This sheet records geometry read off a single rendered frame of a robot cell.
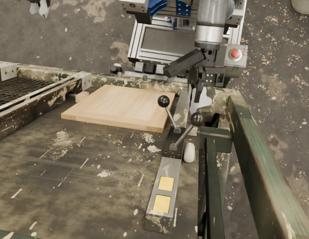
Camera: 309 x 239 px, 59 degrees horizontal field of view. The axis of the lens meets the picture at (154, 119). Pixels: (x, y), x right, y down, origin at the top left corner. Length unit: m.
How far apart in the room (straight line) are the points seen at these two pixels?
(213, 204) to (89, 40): 2.14
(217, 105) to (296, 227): 0.94
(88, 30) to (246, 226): 2.13
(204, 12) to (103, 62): 1.83
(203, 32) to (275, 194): 0.43
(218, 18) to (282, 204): 0.46
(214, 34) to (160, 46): 1.51
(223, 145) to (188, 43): 1.28
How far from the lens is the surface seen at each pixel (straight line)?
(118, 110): 1.09
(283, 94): 2.47
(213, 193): 0.77
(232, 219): 2.30
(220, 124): 1.48
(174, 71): 0.76
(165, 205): 0.55
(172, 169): 0.66
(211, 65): 0.79
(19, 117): 0.97
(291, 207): 0.62
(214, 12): 0.76
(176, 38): 2.27
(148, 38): 2.29
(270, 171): 0.73
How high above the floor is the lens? 2.24
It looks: 78 degrees down
